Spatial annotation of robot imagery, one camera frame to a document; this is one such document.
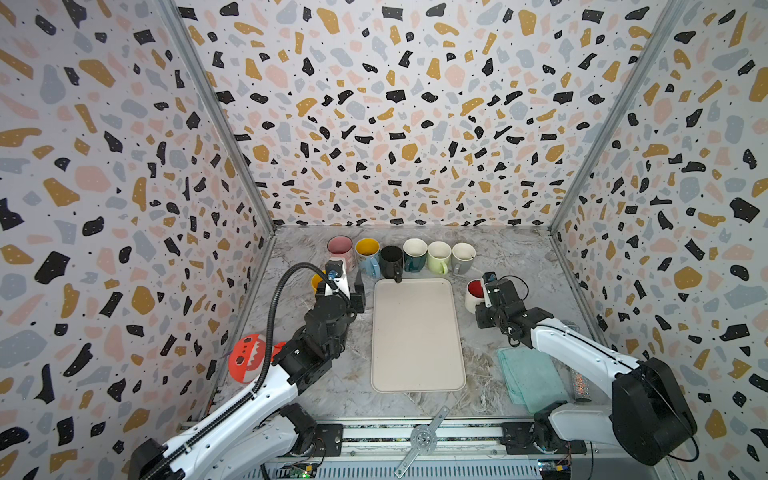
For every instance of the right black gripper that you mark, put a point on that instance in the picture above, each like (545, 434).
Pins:
(495, 303)

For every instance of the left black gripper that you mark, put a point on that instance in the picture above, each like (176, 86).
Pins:
(346, 301)

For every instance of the white mug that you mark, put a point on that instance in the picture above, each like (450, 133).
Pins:
(474, 295)

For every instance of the yellow mug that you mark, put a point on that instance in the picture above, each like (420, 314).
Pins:
(318, 284)

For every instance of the blue butterfly mug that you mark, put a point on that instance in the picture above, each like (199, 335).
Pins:
(367, 251)

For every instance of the black mug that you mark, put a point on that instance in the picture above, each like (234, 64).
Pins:
(391, 263)

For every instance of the pink mug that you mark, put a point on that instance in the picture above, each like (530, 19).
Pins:
(342, 247)

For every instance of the grey mug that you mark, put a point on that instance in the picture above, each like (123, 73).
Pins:
(463, 256)

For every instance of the dark green mug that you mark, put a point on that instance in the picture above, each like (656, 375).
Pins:
(415, 255)

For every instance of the light green mug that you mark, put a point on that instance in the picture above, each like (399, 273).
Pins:
(439, 257)

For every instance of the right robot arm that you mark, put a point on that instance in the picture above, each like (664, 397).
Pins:
(648, 416)

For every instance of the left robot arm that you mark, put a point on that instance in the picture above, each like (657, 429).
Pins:
(263, 421)

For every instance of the beige plastic tray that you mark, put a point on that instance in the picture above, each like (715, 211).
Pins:
(416, 344)

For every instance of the light green cloth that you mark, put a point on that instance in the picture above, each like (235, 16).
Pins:
(531, 378)

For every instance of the glitter filled glass tube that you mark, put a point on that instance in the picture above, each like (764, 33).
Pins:
(580, 387)

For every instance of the red shark toy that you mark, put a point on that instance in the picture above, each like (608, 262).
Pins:
(248, 356)

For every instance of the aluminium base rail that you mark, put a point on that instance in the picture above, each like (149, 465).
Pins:
(466, 449)

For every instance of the metal perforated bracket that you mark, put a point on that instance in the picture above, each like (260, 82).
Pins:
(423, 440)

